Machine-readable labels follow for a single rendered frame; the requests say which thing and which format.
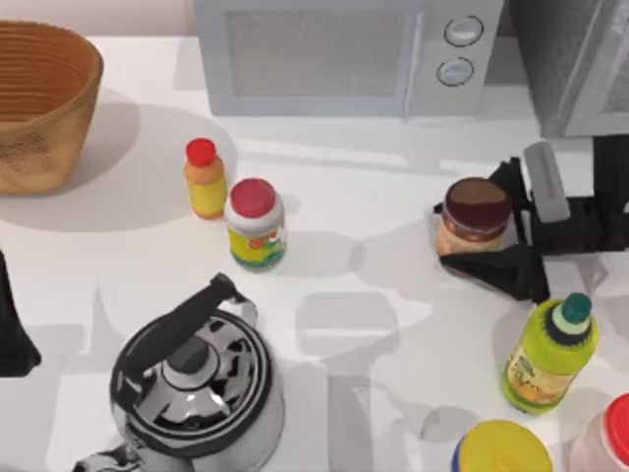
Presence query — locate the steel kettle with black handle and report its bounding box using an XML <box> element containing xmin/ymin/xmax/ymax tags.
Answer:
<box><xmin>72</xmin><ymin>271</ymin><xmax>287</xmax><ymax>472</ymax></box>

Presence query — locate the blue container with yellow lid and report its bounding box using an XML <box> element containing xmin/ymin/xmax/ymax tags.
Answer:
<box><xmin>451</xmin><ymin>418</ymin><xmax>554</xmax><ymax>472</ymax></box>

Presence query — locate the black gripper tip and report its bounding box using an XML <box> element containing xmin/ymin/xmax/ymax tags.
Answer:
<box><xmin>0</xmin><ymin>249</ymin><xmax>43</xmax><ymax>379</ymax></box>

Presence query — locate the orange bottle with red cap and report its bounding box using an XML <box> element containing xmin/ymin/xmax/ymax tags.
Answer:
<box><xmin>183</xmin><ymin>138</ymin><xmax>229</xmax><ymax>221</ymax></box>

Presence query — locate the round grey microwave knob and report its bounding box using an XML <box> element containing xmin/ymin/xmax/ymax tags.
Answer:
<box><xmin>443</xmin><ymin>14</ymin><xmax>486</xmax><ymax>48</ymax></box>
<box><xmin>435</xmin><ymin>55</ymin><xmax>476</xmax><ymax>89</ymax></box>

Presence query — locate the woven wooden basket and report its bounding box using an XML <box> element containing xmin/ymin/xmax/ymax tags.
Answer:
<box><xmin>0</xmin><ymin>20</ymin><xmax>105</xmax><ymax>196</ymax></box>

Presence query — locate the red-lidded jar with yellow label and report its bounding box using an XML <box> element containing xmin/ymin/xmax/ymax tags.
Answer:
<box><xmin>224</xmin><ymin>177</ymin><xmax>289</xmax><ymax>272</ymax></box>

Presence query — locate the brown-lidded jar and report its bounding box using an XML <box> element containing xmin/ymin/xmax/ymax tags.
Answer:
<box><xmin>435</xmin><ymin>176</ymin><xmax>514</xmax><ymax>257</ymax></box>

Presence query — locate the pale microwave oven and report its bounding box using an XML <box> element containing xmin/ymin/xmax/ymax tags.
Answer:
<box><xmin>193</xmin><ymin>0</ymin><xmax>508</xmax><ymax>125</ymax></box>

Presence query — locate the microwave door handle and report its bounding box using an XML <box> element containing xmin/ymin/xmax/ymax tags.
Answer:
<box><xmin>402</xmin><ymin>11</ymin><xmax>425</xmax><ymax>123</ymax></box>

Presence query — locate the microwave oven door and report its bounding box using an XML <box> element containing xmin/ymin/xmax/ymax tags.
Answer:
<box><xmin>195</xmin><ymin>0</ymin><xmax>420</xmax><ymax>120</ymax></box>

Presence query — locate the clear jar with red lid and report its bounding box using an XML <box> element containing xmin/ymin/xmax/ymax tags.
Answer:
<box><xmin>566</xmin><ymin>392</ymin><xmax>629</xmax><ymax>472</ymax></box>

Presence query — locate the green bottle with dark cap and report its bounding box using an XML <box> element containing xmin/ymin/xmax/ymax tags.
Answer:
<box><xmin>501</xmin><ymin>291</ymin><xmax>600</xmax><ymax>415</ymax></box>

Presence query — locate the grey cabinet with dark inside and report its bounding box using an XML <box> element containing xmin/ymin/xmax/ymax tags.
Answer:
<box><xmin>507</xmin><ymin>0</ymin><xmax>629</xmax><ymax>140</ymax></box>

